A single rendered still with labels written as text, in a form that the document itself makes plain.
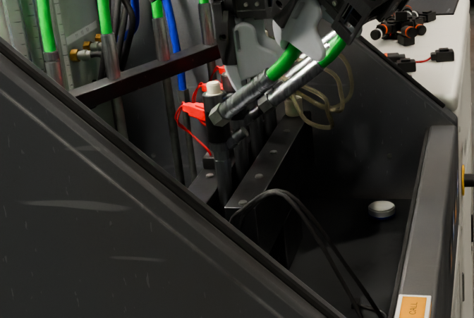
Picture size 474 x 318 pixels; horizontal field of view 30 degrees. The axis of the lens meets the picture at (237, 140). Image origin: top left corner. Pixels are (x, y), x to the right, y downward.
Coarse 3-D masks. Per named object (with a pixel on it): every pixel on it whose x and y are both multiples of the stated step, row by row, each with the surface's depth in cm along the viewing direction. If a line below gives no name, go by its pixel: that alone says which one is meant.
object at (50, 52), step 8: (40, 0) 103; (48, 0) 104; (40, 8) 104; (48, 8) 104; (40, 16) 104; (48, 16) 104; (40, 24) 105; (48, 24) 105; (48, 32) 105; (48, 40) 105; (48, 48) 105; (288, 48) 83; (296, 48) 83; (48, 56) 106; (56, 56) 106; (288, 56) 84; (296, 56) 84; (280, 64) 85; (288, 64) 84; (272, 72) 86; (280, 72) 85
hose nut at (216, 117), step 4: (216, 108) 92; (212, 112) 92; (216, 112) 92; (212, 116) 92; (216, 116) 92; (220, 116) 91; (212, 120) 92; (216, 120) 92; (220, 120) 92; (224, 120) 92; (228, 120) 92; (216, 124) 92; (220, 124) 92; (224, 124) 93
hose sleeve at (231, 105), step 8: (264, 72) 86; (256, 80) 87; (264, 80) 86; (272, 80) 86; (248, 88) 88; (256, 88) 87; (264, 88) 87; (232, 96) 90; (240, 96) 89; (248, 96) 88; (256, 96) 88; (224, 104) 91; (232, 104) 90; (240, 104) 89; (224, 112) 91; (232, 112) 91
